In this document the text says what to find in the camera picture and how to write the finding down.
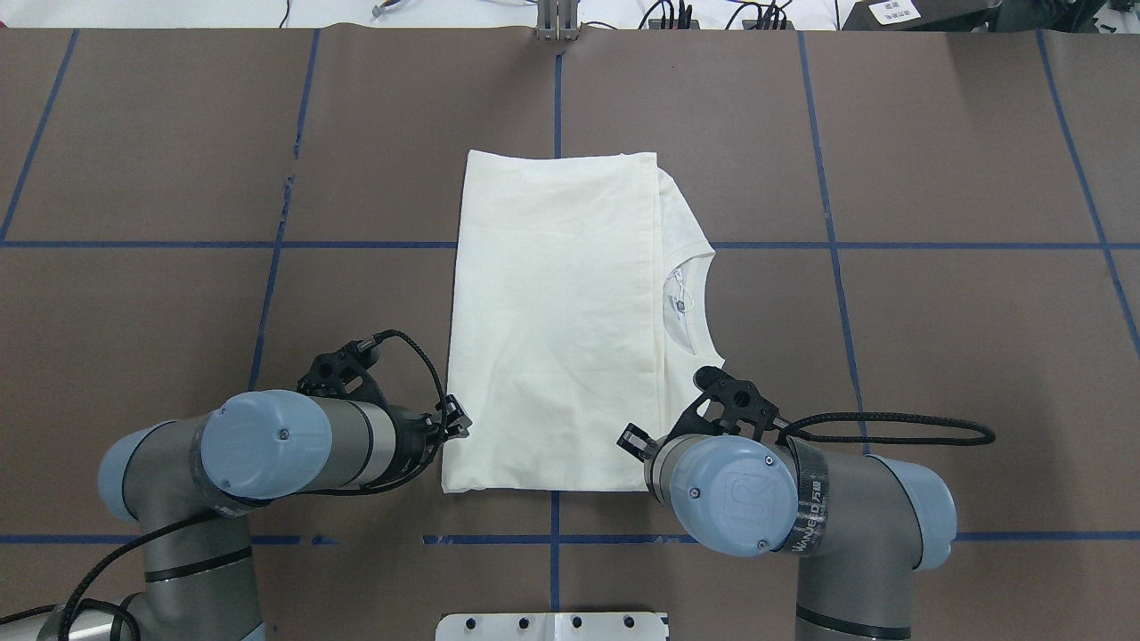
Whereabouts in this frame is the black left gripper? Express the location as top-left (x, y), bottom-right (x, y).
top-left (386, 393), bottom-right (472, 486)

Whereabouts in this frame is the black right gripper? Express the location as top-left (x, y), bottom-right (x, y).
top-left (616, 423), bottom-right (689, 464)

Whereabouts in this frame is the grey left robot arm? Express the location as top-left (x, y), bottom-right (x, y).
top-left (36, 390), bottom-right (471, 640)

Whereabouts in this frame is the black power strip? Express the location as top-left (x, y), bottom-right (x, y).
top-left (724, 1), bottom-right (793, 31)
top-left (638, 0), bottom-right (700, 31)

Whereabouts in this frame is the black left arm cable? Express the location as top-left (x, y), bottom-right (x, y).
top-left (0, 328), bottom-right (448, 641)

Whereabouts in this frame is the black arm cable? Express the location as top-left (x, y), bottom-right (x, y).
top-left (775, 411), bottom-right (998, 448)
top-left (0, 328), bottom-right (448, 641)

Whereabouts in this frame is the aluminium frame post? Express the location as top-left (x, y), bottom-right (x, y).
top-left (534, 0), bottom-right (581, 42)

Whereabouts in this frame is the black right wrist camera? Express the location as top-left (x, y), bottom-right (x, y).
top-left (670, 366), bottom-right (789, 443)

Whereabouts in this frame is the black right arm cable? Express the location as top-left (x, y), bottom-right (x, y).
top-left (775, 411), bottom-right (998, 448)

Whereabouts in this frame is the cream long-sleeve cat shirt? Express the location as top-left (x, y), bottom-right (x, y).
top-left (441, 151), bottom-right (724, 494)

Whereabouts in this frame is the black box with label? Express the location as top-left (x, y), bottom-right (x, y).
top-left (840, 1), bottom-right (1002, 32)

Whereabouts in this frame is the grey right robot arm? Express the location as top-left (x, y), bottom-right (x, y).
top-left (616, 425), bottom-right (958, 640)

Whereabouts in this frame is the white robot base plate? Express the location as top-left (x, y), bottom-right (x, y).
top-left (435, 612), bottom-right (671, 640)

